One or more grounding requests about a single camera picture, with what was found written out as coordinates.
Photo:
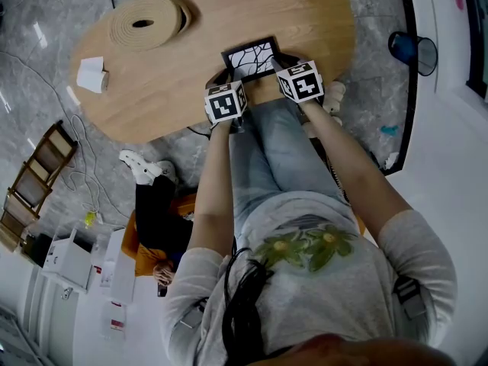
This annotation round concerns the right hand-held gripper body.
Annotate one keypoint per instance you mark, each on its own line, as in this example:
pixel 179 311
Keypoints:
pixel 303 86

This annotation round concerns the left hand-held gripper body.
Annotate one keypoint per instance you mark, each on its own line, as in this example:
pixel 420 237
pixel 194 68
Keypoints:
pixel 225 106

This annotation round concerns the black picture frame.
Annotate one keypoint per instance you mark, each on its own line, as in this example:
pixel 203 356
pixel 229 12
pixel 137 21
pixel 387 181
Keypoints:
pixel 249 59

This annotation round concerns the person's right forearm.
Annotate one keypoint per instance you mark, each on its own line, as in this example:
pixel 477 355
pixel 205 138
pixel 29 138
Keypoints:
pixel 354 166

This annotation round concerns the person's left forearm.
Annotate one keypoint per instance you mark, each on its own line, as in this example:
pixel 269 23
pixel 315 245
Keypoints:
pixel 213 189

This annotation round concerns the person's white shoe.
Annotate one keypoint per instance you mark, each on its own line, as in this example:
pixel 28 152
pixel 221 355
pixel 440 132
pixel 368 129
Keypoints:
pixel 335 97

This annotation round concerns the person's blue jeans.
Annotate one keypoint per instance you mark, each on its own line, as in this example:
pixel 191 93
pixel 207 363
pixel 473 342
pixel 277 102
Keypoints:
pixel 274 155

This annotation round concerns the beige rolled mat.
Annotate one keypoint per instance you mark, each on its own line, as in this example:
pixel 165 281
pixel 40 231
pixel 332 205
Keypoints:
pixel 146 23

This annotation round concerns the teal floor scrap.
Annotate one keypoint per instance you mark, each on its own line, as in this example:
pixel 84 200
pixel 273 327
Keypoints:
pixel 389 130

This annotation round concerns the white paper scrap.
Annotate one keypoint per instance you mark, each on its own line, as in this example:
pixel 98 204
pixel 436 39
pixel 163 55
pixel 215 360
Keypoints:
pixel 391 161

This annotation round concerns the white paper roll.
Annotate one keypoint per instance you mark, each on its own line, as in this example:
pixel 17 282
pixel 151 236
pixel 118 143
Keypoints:
pixel 91 75

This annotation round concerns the orange chair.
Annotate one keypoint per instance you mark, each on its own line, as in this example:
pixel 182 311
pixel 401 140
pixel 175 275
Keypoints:
pixel 143 255

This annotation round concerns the yellow plug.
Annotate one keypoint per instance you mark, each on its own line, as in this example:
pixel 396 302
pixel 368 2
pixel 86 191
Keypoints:
pixel 90 219

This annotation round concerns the pink round sticker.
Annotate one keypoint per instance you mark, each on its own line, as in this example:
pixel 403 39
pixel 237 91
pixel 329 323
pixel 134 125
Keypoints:
pixel 459 2

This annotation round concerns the person's grey flower shirt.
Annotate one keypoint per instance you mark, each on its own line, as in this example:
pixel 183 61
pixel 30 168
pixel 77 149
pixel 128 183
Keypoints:
pixel 324 280

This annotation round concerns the wooden folding rack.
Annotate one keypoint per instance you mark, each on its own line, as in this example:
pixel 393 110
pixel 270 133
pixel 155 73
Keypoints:
pixel 36 177

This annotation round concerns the white cardboard box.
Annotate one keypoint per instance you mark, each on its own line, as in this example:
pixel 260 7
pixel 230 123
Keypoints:
pixel 68 259

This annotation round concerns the black door frame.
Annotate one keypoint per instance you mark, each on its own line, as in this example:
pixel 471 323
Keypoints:
pixel 409 90

